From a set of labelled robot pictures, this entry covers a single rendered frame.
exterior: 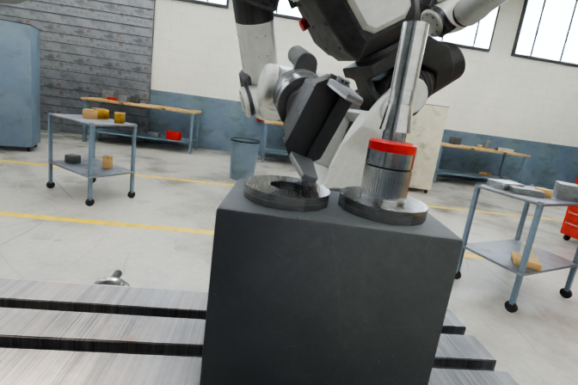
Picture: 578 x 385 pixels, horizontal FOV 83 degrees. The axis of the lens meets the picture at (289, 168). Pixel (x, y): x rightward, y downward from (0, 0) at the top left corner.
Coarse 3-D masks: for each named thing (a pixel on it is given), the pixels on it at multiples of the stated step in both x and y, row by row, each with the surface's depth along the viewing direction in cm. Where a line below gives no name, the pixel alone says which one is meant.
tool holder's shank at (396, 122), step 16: (416, 32) 30; (400, 48) 31; (416, 48) 30; (400, 64) 31; (416, 64) 31; (400, 80) 31; (416, 80) 31; (400, 96) 31; (384, 112) 33; (400, 112) 31; (384, 128) 32; (400, 128) 31
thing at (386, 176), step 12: (372, 156) 32; (384, 156) 31; (396, 156) 31; (408, 156) 31; (372, 168) 32; (384, 168) 31; (396, 168) 31; (408, 168) 32; (372, 180) 32; (384, 180) 32; (396, 180) 31; (408, 180) 32; (360, 192) 34; (372, 192) 32; (384, 192) 32; (396, 192) 32; (396, 204) 32
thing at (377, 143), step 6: (372, 138) 33; (378, 138) 34; (372, 144) 32; (378, 144) 32; (384, 144) 31; (390, 144) 31; (396, 144) 31; (402, 144) 31; (408, 144) 31; (414, 144) 32; (384, 150) 31; (390, 150) 31; (396, 150) 31; (402, 150) 31; (408, 150) 31; (414, 150) 31
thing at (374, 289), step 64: (256, 192) 31; (320, 192) 33; (256, 256) 29; (320, 256) 29; (384, 256) 29; (448, 256) 29; (256, 320) 30; (320, 320) 30; (384, 320) 30; (256, 384) 32; (320, 384) 31; (384, 384) 31
